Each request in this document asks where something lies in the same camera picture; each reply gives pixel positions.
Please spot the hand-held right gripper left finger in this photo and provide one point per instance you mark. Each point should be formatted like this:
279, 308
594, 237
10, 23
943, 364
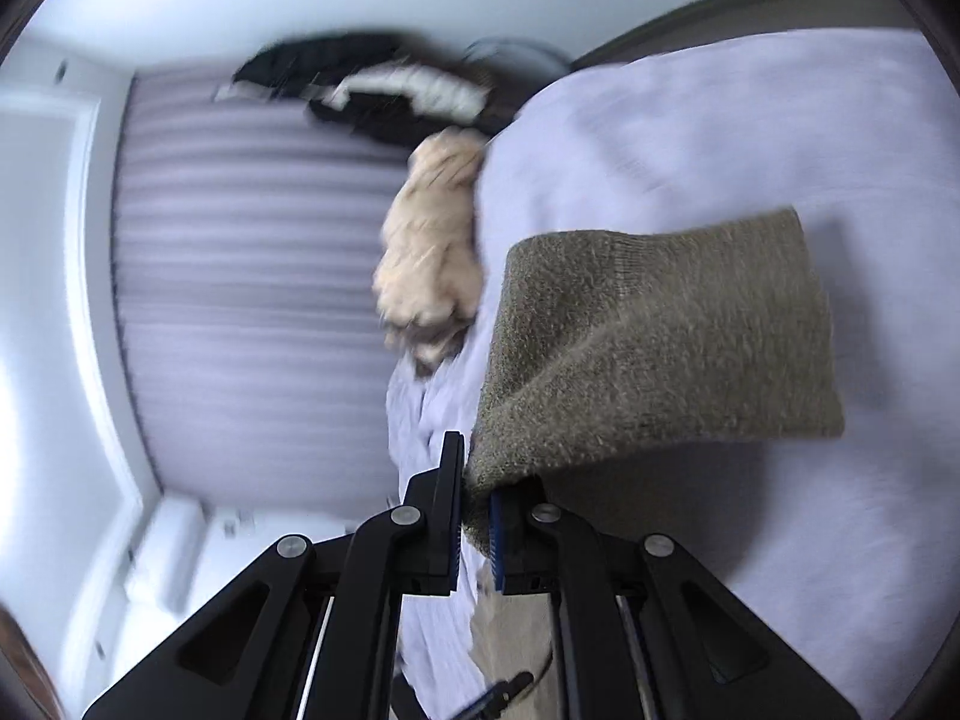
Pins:
453, 532

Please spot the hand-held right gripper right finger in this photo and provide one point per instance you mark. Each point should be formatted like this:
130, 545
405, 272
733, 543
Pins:
496, 540

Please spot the olive knit sweater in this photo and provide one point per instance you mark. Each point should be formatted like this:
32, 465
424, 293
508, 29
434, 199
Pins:
637, 345

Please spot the black clothes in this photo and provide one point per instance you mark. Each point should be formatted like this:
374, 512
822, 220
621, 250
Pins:
360, 120

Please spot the cream striped fleece garment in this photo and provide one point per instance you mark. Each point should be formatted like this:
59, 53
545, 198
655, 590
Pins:
427, 255

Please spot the grey curtain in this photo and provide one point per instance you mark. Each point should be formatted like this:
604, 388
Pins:
247, 277

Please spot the white puffy jacket trim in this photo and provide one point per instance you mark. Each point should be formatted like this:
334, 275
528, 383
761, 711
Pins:
420, 86

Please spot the lavender fleece blanket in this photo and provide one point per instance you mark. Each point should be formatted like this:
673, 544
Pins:
675, 127

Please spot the dark bed headboard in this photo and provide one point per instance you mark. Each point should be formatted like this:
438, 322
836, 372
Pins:
675, 19

